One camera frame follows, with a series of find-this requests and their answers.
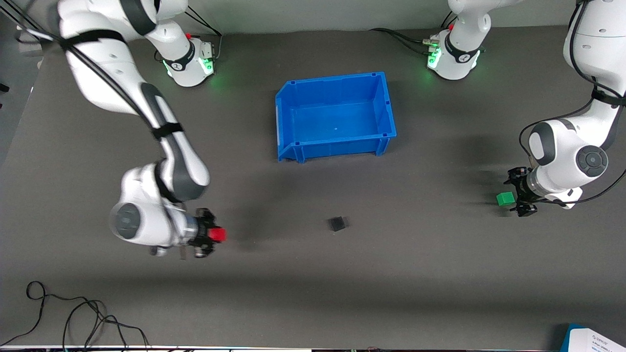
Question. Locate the small black cube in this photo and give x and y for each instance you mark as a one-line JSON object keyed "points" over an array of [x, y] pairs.
{"points": [[337, 224]]}

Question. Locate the small red cube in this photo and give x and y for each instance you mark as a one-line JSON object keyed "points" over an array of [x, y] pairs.
{"points": [[218, 235]]}

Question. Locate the blue plastic storage bin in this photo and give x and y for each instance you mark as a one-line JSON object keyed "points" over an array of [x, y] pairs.
{"points": [[337, 117]]}

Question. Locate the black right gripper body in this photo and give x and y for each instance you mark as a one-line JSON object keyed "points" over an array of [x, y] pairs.
{"points": [[201, 232]]}

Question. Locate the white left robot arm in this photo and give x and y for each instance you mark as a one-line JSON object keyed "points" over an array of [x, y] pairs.
{"points": [[562, 151]]}

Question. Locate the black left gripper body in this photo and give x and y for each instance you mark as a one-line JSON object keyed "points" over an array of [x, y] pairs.
{"points": [[520, 191]]}

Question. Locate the small green cube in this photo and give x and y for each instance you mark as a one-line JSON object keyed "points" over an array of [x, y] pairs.
{"points": [[504, 198]]}

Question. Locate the white and blue box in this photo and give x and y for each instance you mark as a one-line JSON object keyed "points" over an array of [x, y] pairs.
{"points": [[596, 340]]}

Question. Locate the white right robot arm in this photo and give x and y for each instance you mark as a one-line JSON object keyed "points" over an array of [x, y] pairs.
{"points": [[146, 220]]}

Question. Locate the aluminium frame rail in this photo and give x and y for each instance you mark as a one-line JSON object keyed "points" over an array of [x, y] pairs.
{"points": [[29, 28]]}

